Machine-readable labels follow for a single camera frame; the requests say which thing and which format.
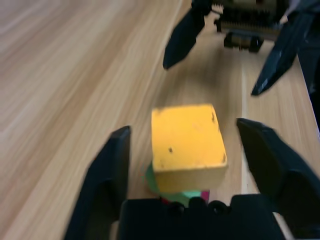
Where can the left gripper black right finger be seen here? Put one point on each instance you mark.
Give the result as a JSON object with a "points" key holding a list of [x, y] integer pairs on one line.
{"points": [[275, 162]]}

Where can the red wooden block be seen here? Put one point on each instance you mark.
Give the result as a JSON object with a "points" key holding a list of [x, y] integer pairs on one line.
{"points": [[205, 195]]}

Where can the green wooden block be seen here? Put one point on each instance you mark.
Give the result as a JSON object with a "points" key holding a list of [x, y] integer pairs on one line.
{"points": [[150, 178]]}

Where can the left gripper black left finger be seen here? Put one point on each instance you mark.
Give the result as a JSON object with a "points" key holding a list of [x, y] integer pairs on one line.
{"points": [[105, 180]]}

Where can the yellow wooden block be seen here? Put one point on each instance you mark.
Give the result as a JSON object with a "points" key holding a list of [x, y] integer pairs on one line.
{"points": [[187, 142]]}

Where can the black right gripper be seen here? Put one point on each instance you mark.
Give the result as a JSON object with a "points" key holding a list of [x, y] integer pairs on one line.
{"points": [[245, 15]]}

